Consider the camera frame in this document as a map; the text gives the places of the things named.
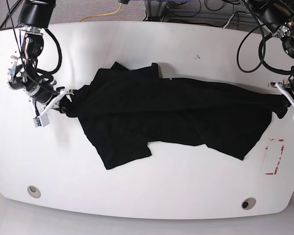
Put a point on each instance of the red tape rectangle marking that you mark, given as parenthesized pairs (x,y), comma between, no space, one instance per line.
(272,157)

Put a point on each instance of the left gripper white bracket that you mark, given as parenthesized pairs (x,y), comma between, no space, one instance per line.
(286,87)

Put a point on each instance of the right table cable grommet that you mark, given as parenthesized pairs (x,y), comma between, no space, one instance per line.
(248,203)

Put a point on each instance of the table cable grommet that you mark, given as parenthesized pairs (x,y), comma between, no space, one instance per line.
(33,192)
(248,203)

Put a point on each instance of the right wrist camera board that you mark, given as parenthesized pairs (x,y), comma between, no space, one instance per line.
(41,121)

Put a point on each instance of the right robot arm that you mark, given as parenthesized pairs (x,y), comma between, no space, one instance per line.
(38,84)

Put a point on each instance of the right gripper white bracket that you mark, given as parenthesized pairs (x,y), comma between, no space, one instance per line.
(42,99)

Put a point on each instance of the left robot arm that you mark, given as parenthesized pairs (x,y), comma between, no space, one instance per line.
(274,18)

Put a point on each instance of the aluminium frame stand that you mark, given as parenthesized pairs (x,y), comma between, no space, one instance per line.
(155,10)

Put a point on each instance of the left table cable grommet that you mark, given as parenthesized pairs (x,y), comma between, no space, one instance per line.
(33,192)

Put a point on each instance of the black t-shirt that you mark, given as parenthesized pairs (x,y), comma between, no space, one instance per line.
(121,111)

